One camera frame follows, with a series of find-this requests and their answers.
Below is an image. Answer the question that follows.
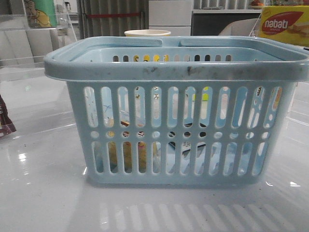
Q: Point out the fruit plate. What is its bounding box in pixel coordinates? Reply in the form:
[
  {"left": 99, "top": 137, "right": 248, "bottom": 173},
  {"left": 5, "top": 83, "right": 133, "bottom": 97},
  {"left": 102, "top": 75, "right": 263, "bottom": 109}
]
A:
[{"left": 249, "top": 0, "right": 265, "bottom": 10}]

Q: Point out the yellow nabati wafer box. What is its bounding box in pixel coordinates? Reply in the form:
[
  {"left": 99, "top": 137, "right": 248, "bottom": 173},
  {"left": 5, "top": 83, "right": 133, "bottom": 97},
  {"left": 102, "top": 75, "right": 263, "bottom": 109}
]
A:
[{"left": 258, "top": 5, "right": 309, "bottom": 47}]

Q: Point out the red cracker packet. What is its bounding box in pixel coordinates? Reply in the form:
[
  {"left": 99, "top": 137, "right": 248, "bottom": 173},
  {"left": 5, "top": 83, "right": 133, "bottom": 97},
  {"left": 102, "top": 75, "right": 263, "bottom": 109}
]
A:
[{"left": 0, "top": 97, "right": 16, "bottom": 137}]

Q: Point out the yellow popcorn cup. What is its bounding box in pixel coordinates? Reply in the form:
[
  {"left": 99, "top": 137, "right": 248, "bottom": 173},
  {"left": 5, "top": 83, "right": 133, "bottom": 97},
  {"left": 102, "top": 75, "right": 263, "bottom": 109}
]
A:
[{"left": 124, "top": 29, "right": 171, "bottom": 37}]

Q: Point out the dark kitchen counter cabinet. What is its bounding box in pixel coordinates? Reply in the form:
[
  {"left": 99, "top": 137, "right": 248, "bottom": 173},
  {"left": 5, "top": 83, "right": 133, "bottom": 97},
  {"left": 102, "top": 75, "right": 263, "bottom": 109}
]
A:
[{"left": 191, "top": 10, "right": 261, "bottom": 36}]

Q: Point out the white refrigerator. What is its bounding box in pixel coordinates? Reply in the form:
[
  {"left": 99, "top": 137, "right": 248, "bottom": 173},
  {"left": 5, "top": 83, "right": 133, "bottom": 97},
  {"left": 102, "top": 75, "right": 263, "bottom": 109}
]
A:
[{"left": 148, "top": 0, "right": 193, "bottom": 36}]

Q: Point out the grey armchair right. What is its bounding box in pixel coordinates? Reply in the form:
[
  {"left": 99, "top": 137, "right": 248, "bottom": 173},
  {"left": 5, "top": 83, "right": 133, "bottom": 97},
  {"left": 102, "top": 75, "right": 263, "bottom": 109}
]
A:
[{"left": 219, "top": 18, "right": 260, "bottom": 36}]

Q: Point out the green cartoon bottle upper shelf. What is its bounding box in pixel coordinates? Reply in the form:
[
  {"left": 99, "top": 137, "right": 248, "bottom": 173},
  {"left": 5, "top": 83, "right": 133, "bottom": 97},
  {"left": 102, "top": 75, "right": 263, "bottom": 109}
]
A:
[{"left": 24, "top": 0, "right": 57, "bottom": 28}]

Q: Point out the tissue pack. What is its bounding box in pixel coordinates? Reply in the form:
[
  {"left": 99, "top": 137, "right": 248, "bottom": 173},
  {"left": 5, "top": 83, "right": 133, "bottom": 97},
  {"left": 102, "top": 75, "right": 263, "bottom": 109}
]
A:
[{"left": 167, "top": 120, "right": 208, "bottom": 158}]

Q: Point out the light blue plastic basket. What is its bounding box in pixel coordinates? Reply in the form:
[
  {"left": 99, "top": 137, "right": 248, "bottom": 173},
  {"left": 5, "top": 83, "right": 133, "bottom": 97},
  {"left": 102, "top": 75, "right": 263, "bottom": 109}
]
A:
[{"left": 44, "top": 36, "right": 309, "bottom": 186}]

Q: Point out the packaged yellow bread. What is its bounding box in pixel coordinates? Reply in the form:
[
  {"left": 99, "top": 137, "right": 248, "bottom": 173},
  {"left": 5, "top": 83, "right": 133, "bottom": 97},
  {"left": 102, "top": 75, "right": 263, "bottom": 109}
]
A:
[{"left": 101, "top": 103, "right": 162, "bottom": 174}]

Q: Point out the clear acrylic display shelf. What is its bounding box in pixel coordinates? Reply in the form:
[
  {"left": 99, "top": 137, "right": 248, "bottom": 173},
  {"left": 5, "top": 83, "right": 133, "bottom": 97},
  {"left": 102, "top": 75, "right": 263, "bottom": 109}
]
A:
[{"left": 0, "top": 0, "right": 77, "bottom": 82}]

